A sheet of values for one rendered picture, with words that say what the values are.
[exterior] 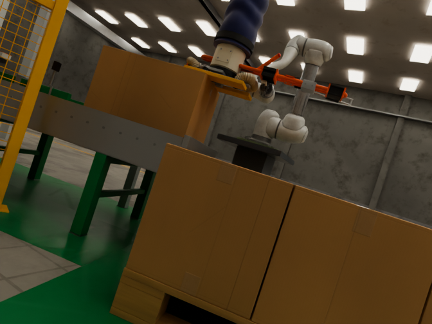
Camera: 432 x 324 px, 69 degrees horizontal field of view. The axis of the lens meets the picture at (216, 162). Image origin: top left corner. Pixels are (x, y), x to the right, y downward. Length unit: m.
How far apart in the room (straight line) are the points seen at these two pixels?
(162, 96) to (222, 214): 0.90
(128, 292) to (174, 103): 0.95
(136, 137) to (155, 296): 0.75
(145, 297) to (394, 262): 0.70
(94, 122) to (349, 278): 1.25
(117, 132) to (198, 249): 0.80
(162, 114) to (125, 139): 0.25
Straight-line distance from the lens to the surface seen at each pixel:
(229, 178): 0.91
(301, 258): 0.93
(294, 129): 2.37
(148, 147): 1.47
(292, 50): 2.41
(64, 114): 1.71
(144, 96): 1.70
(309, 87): 1.70
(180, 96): 1.63
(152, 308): 1.04
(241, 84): 1.61
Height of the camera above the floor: 0.53
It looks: level
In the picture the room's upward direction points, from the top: 18 degrees clockwise
